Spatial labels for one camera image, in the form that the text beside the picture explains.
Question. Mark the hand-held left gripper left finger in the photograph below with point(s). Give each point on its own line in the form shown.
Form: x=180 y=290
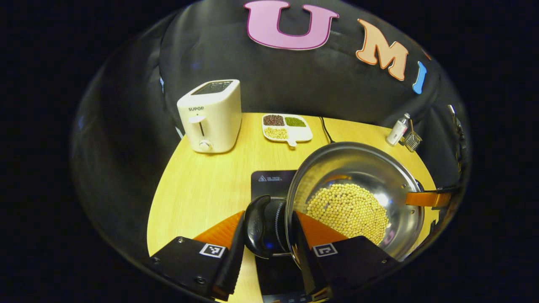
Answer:
x=233 y=265

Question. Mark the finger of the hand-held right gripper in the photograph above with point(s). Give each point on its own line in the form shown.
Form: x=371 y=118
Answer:
x=425 y=199

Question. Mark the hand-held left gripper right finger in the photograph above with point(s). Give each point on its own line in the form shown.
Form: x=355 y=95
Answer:
x=305 y=269

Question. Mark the stainless steel pot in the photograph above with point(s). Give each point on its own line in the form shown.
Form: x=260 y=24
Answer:
x=358 y=164

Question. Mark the black induction cooktop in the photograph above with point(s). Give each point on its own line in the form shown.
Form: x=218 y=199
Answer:
x=269 y=185

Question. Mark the small glass jar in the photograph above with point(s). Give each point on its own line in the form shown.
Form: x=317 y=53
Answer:
x=413 y=141

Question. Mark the small white bottle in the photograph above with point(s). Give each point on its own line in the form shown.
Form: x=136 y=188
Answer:
x=396 y=132

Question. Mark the pile of soybeans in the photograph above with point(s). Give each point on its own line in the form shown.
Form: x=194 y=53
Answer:
x=349 y=210

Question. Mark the wooden stick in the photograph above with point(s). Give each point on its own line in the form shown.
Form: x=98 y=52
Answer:
x=412 y=125

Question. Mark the metal stand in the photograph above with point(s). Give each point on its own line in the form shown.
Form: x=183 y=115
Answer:
x=452 y=111

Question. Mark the white divided bean dish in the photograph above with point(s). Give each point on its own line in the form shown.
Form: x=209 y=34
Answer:
x=297 y=132

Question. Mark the white toaster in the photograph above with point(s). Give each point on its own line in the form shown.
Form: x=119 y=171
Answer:
x=210 y=118

